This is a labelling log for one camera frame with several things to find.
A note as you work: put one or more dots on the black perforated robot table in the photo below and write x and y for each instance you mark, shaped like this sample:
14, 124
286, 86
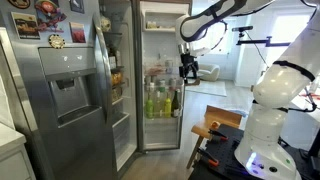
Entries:
223, 150

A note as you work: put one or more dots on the white armchair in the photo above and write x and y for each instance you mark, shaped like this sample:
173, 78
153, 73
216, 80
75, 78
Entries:
210, 71

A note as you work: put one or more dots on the dark photo magnet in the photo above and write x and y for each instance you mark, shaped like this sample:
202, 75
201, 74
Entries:
77, 5

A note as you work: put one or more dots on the black orange clamp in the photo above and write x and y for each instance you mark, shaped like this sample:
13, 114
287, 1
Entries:
208, 158
218, 134

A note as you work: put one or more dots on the pale bagged food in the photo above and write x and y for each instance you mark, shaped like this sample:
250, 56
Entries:
105, 24

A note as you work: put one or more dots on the clear bottle white cap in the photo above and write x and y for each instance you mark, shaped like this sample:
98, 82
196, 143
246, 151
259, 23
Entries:
158, 106

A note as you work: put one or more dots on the round dark magnet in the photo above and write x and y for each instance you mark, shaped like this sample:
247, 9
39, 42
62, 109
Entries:
19, 3

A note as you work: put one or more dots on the gold poker chip magnet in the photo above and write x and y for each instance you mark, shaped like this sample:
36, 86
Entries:
56, 41

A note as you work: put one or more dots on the white desk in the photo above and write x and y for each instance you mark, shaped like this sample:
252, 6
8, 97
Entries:
300, 130

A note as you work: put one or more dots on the white base cabinet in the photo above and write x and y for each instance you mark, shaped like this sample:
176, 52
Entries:
13, 163

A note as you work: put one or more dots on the translucent door dairy compartment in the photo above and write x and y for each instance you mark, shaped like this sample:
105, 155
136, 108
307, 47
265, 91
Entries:
160, 16

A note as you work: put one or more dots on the pink food bag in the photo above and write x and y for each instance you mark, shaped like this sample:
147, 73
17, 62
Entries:
155, 71

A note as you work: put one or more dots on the colourful figure magnet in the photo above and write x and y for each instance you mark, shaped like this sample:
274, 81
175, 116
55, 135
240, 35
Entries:
50, 15

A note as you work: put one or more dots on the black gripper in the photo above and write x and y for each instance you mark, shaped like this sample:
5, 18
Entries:
189, 61

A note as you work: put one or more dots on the refrigerator body with shelves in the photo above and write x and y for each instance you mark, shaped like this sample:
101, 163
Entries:
128, 100

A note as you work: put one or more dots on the yellow orange food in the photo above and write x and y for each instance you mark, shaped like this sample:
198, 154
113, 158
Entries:
117, 78

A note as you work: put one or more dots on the large white framed window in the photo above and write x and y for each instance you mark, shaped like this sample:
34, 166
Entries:
290, 30

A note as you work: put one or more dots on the pale butter block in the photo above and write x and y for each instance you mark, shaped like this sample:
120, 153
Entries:
151, 25

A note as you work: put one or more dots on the stainless freezer door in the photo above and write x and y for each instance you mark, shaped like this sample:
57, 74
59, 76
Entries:
83, 150

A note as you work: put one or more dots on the black stereo camera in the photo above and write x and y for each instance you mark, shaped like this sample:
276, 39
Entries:
242, 29

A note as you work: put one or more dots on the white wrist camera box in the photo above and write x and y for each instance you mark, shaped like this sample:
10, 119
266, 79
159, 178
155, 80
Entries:
201, 51

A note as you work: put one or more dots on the landscape postcard magnet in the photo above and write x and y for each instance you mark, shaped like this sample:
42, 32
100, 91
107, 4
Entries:
25, 26

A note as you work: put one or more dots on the red photo magnet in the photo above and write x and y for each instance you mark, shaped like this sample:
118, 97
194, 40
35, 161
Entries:
77, 32

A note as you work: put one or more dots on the silver can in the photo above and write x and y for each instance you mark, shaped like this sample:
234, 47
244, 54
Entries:
169, 66

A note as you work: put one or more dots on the wooden stool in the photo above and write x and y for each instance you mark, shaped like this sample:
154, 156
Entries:
223, 116

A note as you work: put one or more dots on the dark wine bottle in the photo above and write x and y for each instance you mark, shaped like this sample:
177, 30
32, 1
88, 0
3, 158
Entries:
175, 106

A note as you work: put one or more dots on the dark bottle white label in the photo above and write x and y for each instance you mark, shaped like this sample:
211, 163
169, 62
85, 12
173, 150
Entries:
112, 60

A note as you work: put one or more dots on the purple camera boom arm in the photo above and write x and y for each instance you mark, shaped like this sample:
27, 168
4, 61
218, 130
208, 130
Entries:
260, 43

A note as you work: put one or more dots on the water ice dispenser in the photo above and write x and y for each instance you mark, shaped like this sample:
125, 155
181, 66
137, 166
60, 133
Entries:
70, 93

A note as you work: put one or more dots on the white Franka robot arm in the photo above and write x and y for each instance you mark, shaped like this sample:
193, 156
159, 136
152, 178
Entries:
266, 133

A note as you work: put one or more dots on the brown low table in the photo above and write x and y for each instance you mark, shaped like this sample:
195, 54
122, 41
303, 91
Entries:
193, 82

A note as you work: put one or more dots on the open refrigerator door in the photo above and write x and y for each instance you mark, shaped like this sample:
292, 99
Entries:
160, 133

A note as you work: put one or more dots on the small white framed window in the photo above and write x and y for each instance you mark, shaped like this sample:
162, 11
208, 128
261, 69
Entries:
216, 36

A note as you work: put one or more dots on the yellow green bottle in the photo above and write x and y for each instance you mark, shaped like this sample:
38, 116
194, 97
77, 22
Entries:
167, 108

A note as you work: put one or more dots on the pale grey rug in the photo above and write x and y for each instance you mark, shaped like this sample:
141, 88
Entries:
210, 88

